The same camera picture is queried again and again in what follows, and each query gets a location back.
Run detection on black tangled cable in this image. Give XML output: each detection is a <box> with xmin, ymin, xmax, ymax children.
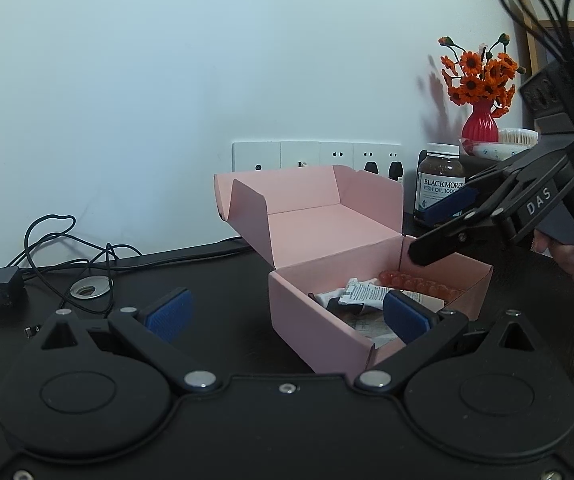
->
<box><xmin>0</xmin><ymin>212</ymin><xmax>144</xmax><ymax>317</ymax></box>

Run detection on black power plug right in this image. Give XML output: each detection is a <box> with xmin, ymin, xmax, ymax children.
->
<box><xmin>388</xmin><ymin>160</ymin><xmax>404</xmax><ymax>181</ymax></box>

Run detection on brown fish oil bottle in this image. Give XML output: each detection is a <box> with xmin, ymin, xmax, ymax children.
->
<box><xmin>414</xmin><ymin>143</ymin><xmax>465</xmax><ymax>221</ymax></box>

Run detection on pink cardboard box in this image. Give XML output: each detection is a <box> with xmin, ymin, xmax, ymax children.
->
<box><xmin>214</xmin><ymin>166</ymin><xmax>492</xmax><ymax>379</ymax></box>

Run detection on white wall socket strip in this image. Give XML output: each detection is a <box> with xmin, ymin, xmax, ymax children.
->
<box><xmin>232</xmin><ymin>140</ymin><xmax>403</xmax><ymax>178</ymax></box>

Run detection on wooden door frame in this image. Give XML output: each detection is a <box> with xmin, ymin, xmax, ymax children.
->
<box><xmin>499</xmin><ymin>0</ymin><xmax>574</xmax><ymax>134</ymax></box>

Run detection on red bead bracelet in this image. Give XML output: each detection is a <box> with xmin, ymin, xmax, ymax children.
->
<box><xmin>377</xmin><ymin>268</ymin><xmax>464</xmax><ymax>298</ymax></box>

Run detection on orange artificial flowers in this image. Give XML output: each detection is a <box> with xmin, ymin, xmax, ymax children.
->
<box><xmin>438</xmin><ymin>32</ymin><xmax>525</xmax><ymax>119</ymax></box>

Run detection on white cream tube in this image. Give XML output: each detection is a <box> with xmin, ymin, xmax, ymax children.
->
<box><xmin>309</xmin><ymin>277</ymin><xmax>399</xmax><ymax>311</ymax></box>

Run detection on black power plug left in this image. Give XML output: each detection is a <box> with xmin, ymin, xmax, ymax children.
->
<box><xmin>364</xmin><ymin>160</ymin><xmax>379</xmax><ymax>174</ymax></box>

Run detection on black power adapter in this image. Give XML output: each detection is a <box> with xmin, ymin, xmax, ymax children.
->
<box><xmin>0</xmin><ymin>266</ymin><xmax>24</xmax><ymax>308</ymax></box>

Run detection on cotton swab pack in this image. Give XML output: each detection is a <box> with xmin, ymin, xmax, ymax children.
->
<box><xmin>461</xmin><ymin>128</ymin><xmax>539</xmax><ymax>162</ymax></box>

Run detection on metal desk grommet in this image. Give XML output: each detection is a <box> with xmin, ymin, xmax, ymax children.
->
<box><xmin>70</xmin><ymin>275</ymin><xmax>112</xmax><ymax>300</ymax></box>

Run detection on red vase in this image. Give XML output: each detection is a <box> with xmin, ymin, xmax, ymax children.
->
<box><xmin>462</xmin><ymin>101</ymin><xmax>499</xmax><ymax>143</ymax></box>

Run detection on black power plug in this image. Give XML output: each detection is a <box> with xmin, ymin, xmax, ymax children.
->
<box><xmin>388</xmin><ymin>160</ymin><xmax>404</xmax><ymax>181</ymax></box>
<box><xmin>364</xmin><ymin>160</ymin><xmax>379</xmax><ymax>174</ymax></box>

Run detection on clear bag alcohol pads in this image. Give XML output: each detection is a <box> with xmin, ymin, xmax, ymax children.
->
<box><xmin>350</xmin><ymin>311</ymin><xmax>398</xmax><ymax>349</ymax></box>

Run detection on black storage box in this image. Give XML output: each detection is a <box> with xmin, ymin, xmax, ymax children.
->
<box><xmin>460</xmin><ymin>154</ymin><xmax>514</xmax><ymax>183</ymax></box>

